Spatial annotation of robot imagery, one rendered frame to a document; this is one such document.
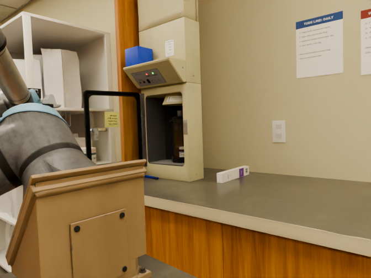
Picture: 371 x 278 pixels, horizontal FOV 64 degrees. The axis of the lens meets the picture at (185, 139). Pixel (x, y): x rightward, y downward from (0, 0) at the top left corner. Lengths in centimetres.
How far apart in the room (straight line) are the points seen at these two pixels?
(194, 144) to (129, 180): 93
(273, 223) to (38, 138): 63
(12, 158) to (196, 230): 70
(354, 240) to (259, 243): 27
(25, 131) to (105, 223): 22
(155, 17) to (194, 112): 52
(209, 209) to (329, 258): 36
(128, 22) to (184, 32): 39
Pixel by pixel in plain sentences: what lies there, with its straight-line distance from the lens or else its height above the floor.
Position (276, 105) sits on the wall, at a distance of 164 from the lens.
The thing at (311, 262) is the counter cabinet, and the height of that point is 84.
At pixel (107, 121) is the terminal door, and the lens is 151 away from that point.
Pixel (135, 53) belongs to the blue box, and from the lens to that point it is 152.
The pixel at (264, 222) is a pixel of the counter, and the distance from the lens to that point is 90.
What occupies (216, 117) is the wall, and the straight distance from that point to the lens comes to 182.
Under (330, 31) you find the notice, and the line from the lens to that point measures 160.
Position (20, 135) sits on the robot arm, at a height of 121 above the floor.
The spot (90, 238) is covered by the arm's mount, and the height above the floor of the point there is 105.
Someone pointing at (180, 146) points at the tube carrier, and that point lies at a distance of 152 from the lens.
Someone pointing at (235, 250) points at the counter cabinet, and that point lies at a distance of 102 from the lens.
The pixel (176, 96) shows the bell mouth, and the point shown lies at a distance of 150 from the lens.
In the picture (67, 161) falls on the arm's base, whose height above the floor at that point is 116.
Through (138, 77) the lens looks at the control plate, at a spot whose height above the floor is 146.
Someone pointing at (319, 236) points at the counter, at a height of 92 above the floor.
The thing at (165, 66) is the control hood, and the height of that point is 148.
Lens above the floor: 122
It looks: 3 degrees down
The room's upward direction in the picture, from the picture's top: 2 degrees counter-clockwise
